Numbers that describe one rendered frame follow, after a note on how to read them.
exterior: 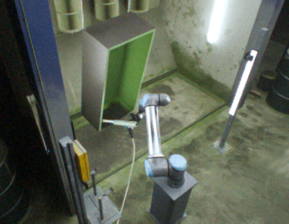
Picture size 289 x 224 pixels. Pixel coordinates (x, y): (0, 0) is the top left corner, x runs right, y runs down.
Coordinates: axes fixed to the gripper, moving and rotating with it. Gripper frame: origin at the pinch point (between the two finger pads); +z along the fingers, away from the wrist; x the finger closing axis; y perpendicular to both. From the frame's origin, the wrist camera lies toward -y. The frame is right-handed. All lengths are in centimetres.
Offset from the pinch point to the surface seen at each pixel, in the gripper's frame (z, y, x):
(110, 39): 7, -96, -16
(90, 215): 106, 7, -33
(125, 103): -54, 3, 40
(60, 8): -48, -128, 90
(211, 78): -201, 37, -23
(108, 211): 96, 9, -42
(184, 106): -147, 59, 5
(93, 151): 4, 45, 66
